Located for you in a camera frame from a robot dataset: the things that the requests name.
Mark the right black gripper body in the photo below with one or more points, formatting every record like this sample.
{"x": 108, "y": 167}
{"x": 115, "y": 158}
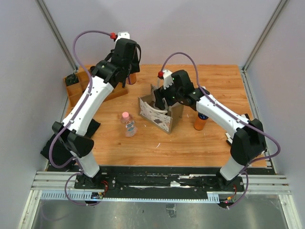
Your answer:
{"x": 173, "y": 95}

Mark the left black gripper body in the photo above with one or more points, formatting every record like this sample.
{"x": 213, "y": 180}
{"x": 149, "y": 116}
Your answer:
{"x": 134, "y": 67}

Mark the patterned canvas bag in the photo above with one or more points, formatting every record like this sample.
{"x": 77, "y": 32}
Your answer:
{"x": 166, "y": 119}

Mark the blue cap orange bottle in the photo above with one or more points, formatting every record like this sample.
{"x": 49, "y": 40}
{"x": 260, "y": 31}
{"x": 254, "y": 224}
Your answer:
{"x": 200, "y": 121}

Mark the pink cap clear bottle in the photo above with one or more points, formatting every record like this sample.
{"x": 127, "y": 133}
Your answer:
{"x": 129, "y": 123}

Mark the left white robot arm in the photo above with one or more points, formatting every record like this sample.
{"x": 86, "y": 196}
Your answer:
{"x": 104, "y": 77}

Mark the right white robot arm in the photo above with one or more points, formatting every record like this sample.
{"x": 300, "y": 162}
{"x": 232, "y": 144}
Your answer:
{"x": 248, "y": 141}

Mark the black coiled item back left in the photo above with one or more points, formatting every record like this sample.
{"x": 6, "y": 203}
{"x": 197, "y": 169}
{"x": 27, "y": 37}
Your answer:
{"x": 71, "y": 79}

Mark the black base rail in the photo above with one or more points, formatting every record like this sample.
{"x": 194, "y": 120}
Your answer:
{"x": 165, "y": 182}

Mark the grey slotted cable duct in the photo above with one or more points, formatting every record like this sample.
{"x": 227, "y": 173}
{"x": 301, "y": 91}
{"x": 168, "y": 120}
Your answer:
{"x": 94, "y": 196}

